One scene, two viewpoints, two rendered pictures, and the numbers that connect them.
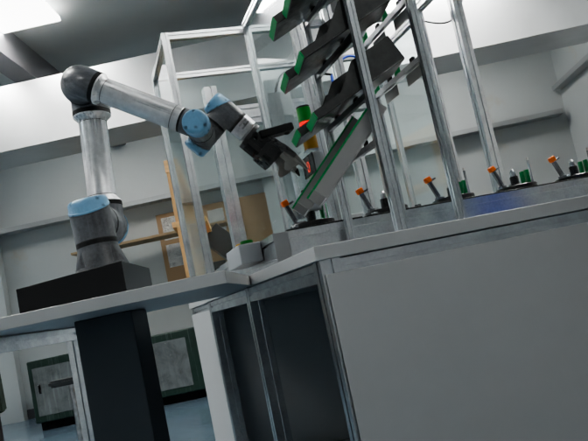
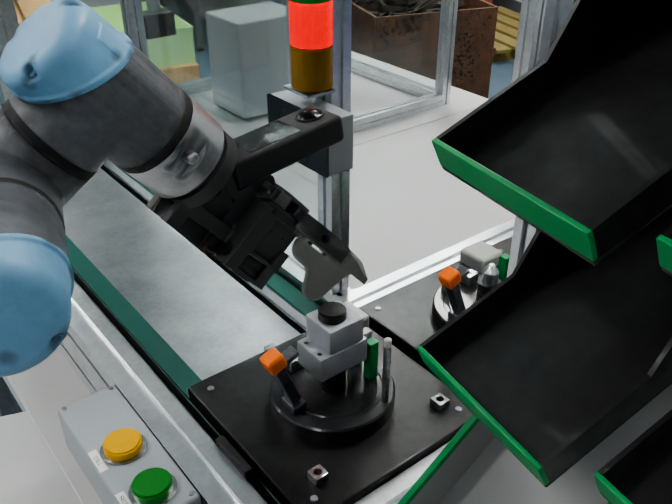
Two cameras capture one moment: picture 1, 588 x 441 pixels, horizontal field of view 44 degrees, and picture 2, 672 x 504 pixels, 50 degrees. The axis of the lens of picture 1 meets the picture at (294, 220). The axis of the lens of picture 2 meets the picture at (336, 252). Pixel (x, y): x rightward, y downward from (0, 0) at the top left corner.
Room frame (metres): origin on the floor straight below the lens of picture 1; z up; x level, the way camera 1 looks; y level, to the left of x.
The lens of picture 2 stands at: (1.65, 0.16, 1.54)
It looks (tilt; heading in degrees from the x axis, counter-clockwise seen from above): 31 degrees down; 339
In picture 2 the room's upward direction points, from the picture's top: straight up
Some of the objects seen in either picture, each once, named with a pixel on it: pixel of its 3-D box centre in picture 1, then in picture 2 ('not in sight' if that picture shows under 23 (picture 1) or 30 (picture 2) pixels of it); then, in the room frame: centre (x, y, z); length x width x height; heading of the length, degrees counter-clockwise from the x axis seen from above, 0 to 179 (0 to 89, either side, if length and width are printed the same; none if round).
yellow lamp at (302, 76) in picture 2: (310, 143); (311, 65); (2.45, -0.11, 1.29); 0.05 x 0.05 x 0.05
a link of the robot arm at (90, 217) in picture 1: (92, 219); not in sight; (2.04, 0.57, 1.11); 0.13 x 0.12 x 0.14; 0
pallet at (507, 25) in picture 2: not in sight; (498, 33); (6.58, -3.09, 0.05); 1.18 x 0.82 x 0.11; 178
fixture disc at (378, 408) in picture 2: (312, 225); (332, 392); (2.23, -0.05, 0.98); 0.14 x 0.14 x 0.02
